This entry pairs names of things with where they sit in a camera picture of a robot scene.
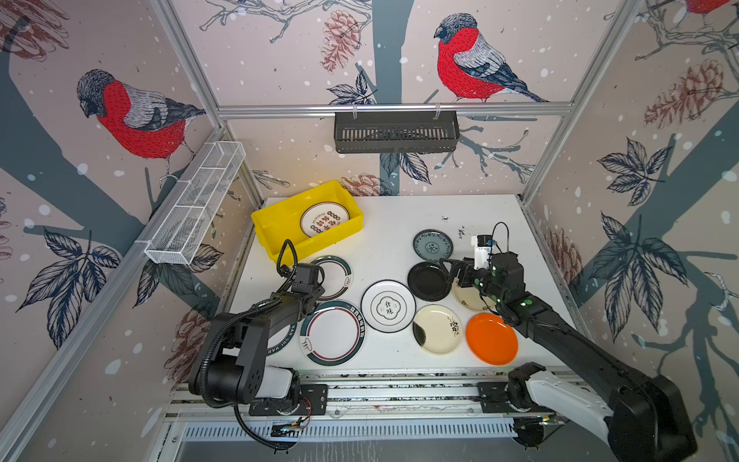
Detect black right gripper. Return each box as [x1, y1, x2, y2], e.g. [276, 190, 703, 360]
[441, 254, 508, 306]

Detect small green-rimmed white plate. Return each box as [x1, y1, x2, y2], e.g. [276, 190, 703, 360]
[312, 255, 353, 301]

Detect large green-rimmed striped plate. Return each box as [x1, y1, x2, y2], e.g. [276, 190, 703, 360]
[299, 300, 366, 367]

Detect yellow plastic bin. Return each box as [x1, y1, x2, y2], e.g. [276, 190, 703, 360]
[251, 181, 364, 265]

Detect white plate red characters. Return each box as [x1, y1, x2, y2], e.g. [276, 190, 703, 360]
[299, 201, 350, 238]

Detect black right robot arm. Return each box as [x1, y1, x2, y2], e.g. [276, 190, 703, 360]
[450, 252, 698, 461]

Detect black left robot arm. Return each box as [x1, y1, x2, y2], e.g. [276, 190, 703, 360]
[188, 264, 324, 408]

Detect cream plate under right gripper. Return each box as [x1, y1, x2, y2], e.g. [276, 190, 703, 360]
[451, 280, 497, 312]

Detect orange plate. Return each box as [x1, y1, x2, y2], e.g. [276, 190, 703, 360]
[465, 313, 519, 366]

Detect black glossy plate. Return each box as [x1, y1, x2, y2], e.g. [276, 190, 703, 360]
[407, 262, 451, 301]

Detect blue floral green plate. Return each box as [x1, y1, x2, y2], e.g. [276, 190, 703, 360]
[412, 229, 453, 262]

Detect cream plate black brushstroke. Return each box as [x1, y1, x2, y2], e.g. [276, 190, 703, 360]
[412, 304, 463, 355]

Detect white plate green clover motif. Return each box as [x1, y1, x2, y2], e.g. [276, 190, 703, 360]
[360, 279, 417, 333]

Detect black hanging basket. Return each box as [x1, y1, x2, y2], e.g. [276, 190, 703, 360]
[334, 111, 460, 154]

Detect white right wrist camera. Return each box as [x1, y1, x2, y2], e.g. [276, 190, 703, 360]
[471, 234, 497, 270]

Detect white wire mesh basket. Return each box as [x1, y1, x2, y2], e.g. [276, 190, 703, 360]
[144, 141, 246, 265]

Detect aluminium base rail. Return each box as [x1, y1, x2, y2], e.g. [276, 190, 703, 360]
[165, 369, 567, 446]

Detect aluminium frame post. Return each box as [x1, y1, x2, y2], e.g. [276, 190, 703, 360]
[521, 0, 643, 206]

